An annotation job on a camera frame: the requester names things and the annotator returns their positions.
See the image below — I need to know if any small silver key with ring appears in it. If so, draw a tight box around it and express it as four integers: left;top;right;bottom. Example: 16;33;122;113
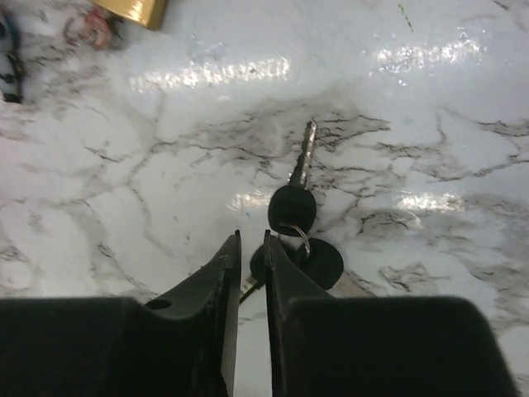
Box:
62;6;119;50

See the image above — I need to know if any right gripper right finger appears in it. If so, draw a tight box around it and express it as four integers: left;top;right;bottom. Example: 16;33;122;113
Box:
263;234;517;396

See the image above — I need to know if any large brass padlock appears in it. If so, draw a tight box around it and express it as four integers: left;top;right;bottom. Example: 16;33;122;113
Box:
92;0;168;31

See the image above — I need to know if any black-headed key bunch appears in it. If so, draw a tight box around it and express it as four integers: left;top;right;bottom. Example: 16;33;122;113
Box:
239;120;373;305

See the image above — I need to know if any key ring with cow charm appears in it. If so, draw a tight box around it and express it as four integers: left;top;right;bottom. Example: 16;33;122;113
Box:
0;12;26;104

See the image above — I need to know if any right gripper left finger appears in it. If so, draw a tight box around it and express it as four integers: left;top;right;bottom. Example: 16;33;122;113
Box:
1;232;241;396

